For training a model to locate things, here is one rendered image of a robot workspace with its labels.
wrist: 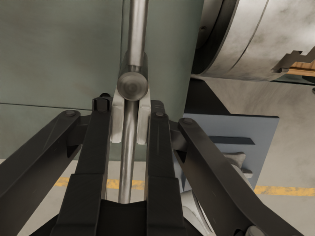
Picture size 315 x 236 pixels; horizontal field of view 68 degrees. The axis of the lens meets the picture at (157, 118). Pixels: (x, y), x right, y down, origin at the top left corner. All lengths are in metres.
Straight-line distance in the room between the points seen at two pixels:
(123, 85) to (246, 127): 0.84
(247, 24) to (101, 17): 0.17
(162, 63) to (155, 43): 0.02
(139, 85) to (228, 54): 0.20
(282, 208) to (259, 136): 1.72
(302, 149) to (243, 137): 1.33
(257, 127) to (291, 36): 0.67
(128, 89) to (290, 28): 0.24
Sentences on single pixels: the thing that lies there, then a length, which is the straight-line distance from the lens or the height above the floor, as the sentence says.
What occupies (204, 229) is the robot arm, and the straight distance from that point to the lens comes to 0.83.
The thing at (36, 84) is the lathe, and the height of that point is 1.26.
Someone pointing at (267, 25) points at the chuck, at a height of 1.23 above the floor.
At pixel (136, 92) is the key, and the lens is 0.16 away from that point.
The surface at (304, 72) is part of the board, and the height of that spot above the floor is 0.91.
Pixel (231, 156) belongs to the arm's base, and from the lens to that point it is 0.94.
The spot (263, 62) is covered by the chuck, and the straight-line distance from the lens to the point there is 0.38.
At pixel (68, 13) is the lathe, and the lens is 0.28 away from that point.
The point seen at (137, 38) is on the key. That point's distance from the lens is 0.17.
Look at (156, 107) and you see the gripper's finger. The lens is 0.18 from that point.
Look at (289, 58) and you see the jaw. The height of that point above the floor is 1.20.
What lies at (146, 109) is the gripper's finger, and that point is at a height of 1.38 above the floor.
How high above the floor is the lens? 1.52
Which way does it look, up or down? 63 degrees down
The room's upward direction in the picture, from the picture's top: 172 degrees clockwise
